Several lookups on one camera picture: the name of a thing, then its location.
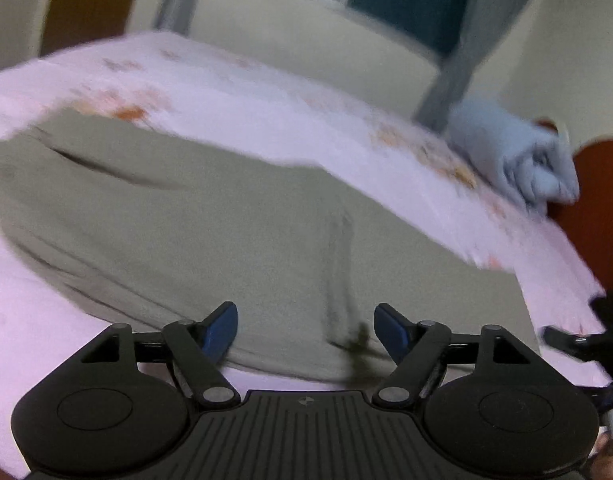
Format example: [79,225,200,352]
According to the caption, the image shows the olive green pants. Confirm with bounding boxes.
[0,110,538,384]

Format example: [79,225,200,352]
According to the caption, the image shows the person's hand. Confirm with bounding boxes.
[590,432,613,480]

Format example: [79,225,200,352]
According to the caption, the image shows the red wooden headboard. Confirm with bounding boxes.
[547,138,613,294]

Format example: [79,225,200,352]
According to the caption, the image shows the rolled light blue blanket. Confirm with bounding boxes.
[445,100,580,216]

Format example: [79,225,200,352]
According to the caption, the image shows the pink floral bed sheet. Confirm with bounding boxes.
[0,32,602,478]

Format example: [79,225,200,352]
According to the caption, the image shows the sliding glass window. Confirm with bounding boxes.
[205,0,480,66]

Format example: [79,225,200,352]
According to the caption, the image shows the brown wooden door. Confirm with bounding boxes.
[40,0,134,56]

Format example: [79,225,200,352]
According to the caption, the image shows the right grey curtain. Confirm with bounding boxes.
[414,0,530,132]

